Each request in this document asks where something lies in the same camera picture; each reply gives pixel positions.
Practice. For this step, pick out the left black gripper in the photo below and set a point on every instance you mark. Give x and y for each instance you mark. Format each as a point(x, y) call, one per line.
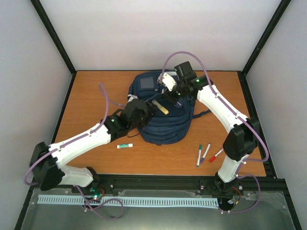
point(150, 112)

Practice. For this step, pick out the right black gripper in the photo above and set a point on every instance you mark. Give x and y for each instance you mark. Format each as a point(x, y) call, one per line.
point(172, 99)

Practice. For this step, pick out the yellow highlighter marker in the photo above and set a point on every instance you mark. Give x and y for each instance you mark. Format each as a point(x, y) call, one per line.
point(160, 107)

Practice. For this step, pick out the navy blue student backpack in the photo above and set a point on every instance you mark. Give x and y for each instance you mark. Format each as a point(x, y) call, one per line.
point(163, 129)

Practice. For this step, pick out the green white glue stick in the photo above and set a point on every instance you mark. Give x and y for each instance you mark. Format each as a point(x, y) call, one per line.
point(121, 146)

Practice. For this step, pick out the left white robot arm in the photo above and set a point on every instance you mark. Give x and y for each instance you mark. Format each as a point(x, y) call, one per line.
point(49, 162)

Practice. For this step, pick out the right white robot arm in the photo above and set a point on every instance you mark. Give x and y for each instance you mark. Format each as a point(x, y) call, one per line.
point(242, 132)

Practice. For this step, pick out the green whiteboard marker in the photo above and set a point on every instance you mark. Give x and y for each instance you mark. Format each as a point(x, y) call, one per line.
point(199, 155)

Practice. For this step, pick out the purple whiteboard marker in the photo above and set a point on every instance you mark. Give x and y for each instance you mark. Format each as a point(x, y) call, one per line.
point(205, 153)

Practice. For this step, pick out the red whiteboard marker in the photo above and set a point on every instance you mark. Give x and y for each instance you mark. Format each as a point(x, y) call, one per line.
point(216, 155)

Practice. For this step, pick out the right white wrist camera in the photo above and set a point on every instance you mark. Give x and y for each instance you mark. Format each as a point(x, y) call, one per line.
point(167, 79)

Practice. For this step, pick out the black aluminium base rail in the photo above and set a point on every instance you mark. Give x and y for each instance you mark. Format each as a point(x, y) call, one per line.
point(204, 185)

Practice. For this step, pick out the light blue cable duct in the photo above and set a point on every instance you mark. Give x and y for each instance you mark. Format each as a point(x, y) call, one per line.
point(134, 201)

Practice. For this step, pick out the left black frame post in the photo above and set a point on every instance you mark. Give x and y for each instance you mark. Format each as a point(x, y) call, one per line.
point(53, 34)

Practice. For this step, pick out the black frame post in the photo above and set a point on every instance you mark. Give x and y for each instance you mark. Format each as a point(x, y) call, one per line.
point(53, 34)
point(277, 15)

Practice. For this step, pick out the right black frame post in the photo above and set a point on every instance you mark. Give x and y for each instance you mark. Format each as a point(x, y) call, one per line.
point(277, 15)

